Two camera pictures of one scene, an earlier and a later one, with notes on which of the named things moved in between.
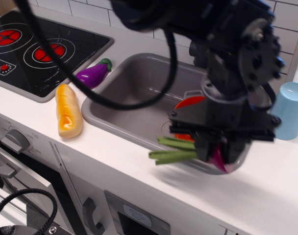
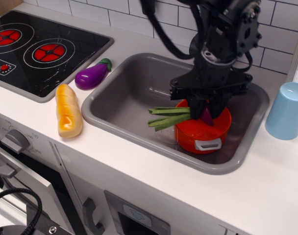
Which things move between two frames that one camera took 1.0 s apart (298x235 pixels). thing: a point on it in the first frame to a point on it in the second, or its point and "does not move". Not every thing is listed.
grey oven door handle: x=7 y=170 does not move
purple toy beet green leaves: x=176 y=149 to x=173 y=115
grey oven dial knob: x=15 y=140 does not move
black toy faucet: x=201 y=51 does not move
